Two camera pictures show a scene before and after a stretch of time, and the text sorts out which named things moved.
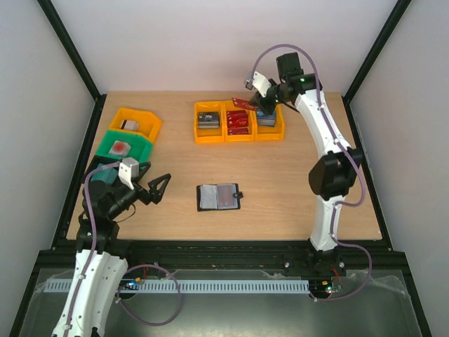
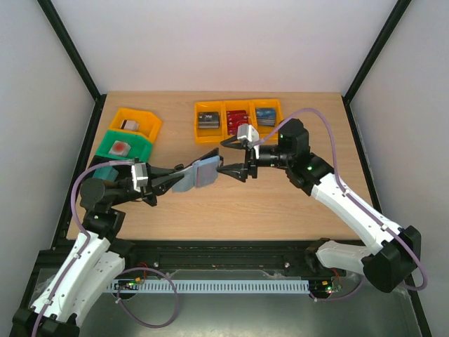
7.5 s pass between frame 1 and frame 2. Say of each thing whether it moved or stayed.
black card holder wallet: moved
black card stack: stayed
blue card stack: stayed
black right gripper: moved
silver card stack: stayed
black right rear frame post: stayed
